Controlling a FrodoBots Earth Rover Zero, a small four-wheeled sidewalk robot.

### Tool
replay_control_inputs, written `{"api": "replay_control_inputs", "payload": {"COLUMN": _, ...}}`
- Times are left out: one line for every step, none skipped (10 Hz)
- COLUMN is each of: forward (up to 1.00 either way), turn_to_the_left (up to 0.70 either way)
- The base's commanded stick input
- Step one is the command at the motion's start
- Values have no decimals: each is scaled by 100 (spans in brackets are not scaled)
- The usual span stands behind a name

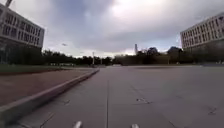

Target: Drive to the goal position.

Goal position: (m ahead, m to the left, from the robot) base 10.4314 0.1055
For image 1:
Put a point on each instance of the pale pole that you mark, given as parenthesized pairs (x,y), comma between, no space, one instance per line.
(93,58)

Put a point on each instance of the distant pale tower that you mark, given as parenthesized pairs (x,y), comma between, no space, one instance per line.
(136,48)

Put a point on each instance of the row of dark trees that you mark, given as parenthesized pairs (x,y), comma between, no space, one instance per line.
(150,57)

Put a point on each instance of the grey concrete slab pavement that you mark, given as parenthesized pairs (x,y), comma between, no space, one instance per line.
(150,93)

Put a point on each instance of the robot's own part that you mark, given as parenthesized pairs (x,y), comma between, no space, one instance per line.
(77,124)
(135,126)

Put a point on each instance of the pale concrete kerb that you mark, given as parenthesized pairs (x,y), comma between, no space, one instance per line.
(40,96)

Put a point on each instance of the red brick paved area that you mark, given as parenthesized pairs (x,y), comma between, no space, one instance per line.
(26,84)

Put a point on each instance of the grass strip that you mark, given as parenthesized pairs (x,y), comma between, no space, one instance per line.
(20,68)

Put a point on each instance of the pale multi-storey building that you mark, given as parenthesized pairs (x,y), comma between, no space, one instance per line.
(203,33)

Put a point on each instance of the large pale gridded building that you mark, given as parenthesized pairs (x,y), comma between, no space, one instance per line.
(18,31)

